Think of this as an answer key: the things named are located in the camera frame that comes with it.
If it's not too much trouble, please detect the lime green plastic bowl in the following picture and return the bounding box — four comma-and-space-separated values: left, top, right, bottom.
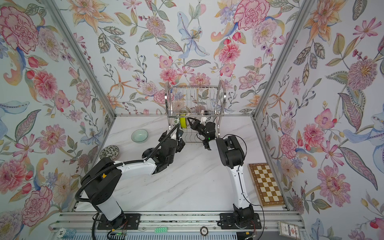
179, 114, 188, 129

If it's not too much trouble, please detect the silver wire dish rack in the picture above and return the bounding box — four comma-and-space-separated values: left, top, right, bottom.
165, 81, 227, 144

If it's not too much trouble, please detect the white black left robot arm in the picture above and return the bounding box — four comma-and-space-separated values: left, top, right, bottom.
75, 124, 185, 225

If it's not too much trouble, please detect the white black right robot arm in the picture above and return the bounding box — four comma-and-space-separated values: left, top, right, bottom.
187, 117, 255, 228

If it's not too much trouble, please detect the pale green celadon bowl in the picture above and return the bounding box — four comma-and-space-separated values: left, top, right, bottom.
131, 129, 149, 143

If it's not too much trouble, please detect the black white patterned bowl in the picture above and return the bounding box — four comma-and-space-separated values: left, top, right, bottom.
99, 145, 120, 161

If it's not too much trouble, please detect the green connector block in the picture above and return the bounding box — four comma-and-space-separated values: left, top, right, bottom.
154, 227, 168, 234

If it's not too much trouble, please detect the wooden checkerboard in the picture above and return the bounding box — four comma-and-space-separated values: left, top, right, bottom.
248, 163, 286, 207

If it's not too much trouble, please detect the printed label card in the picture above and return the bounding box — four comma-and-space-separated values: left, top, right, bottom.
278, 221, 301, 240

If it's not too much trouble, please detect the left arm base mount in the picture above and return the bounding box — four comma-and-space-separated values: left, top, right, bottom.
97, 213, 141, 230

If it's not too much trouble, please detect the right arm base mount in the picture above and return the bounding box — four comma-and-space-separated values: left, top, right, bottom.
217, 213, 263, 231

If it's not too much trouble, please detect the black corrugated left cable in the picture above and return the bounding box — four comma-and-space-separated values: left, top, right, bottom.
74, 122, 181, 203

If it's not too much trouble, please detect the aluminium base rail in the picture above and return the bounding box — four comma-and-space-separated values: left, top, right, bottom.
48, 210, 305, 233

